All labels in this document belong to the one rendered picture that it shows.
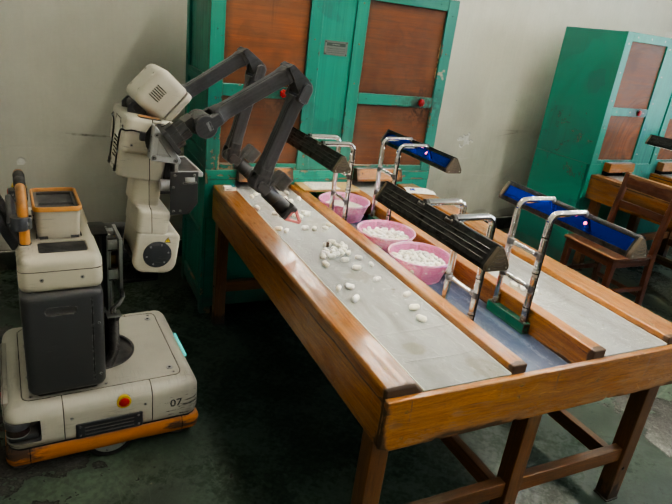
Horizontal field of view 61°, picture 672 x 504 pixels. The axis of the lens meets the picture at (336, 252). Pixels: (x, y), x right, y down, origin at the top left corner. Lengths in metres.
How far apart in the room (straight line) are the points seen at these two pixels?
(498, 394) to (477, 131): 3.58
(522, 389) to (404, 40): 2.11
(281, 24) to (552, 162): 2.77
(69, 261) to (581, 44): 4.01
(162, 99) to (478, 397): 1.39
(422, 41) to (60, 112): 2.07
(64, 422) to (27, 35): 2.15
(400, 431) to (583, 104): 3.69
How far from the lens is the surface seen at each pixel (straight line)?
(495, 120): 5.17
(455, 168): 2.65
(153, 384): 2.31
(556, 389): 1.89
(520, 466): 2.11
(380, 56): 3.25
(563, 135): 4.97
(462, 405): 1.65
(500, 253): 1.58
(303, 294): 1.92
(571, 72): 4.98
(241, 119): 2.52
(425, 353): 1.73
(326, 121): 3.16
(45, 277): 2.04
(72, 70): 3.68
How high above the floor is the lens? 1.60
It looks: 22 degrees down
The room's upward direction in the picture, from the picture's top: 7 degrees clockwise
